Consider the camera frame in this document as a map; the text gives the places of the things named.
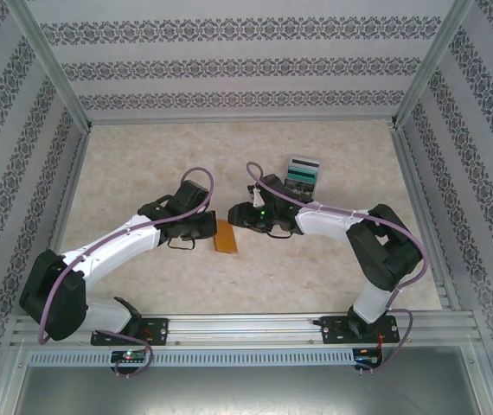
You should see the orange card holder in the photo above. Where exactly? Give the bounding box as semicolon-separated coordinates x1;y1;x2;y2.
212;219;239;254

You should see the teal card with black stripe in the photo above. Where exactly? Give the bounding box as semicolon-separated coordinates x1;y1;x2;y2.
287;166;319;182

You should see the pale grey plastic card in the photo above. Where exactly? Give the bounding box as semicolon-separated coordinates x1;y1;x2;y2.
289;155;319;169

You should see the circuit board with green light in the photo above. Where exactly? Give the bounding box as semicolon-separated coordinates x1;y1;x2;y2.
111;349;149;363

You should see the grey metal sheet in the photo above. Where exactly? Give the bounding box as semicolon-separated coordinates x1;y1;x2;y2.
0;367;493;415

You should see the small dark circuit board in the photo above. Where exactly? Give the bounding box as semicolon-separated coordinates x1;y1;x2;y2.
354;348;384;368

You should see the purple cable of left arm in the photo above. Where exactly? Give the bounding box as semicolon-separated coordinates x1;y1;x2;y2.
38;167;217;380

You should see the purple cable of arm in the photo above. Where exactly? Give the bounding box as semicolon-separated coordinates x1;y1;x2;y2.
38;167;217;380
246;162;429;373

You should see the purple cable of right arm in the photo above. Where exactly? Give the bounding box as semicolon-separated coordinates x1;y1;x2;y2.
246;162;429;373

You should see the aluminium mounting rail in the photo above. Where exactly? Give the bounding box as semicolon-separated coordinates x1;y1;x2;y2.
10;314;479;347

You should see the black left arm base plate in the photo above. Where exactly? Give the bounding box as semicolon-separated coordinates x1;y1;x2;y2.
90;317;170;347

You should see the aluminium side rail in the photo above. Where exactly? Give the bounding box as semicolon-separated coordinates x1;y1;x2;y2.
29;129;92;316
391;127;462;310

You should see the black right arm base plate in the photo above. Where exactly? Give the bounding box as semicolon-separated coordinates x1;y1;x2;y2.
318;315;400;346

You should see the slotted grey cable duct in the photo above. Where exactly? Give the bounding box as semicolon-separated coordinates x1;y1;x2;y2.
28;348;355;367

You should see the aluminium frame post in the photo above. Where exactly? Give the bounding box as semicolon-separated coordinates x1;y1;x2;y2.
388;0;475;129
3;0;94;131

